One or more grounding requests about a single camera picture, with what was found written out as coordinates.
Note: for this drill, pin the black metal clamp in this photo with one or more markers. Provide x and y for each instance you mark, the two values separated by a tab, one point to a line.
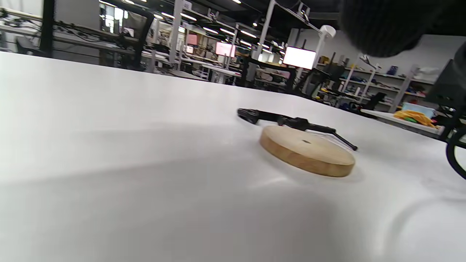
291	120

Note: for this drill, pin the yellow orange cloth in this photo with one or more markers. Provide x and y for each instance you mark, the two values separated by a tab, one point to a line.
415	117

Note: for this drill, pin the bright white monitor screen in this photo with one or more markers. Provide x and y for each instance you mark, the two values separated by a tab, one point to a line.
299	57

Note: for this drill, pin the round wooden disc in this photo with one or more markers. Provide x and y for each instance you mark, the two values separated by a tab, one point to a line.
305	153

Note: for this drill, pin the person's left hand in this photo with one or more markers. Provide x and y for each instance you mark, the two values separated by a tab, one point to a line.
393	22

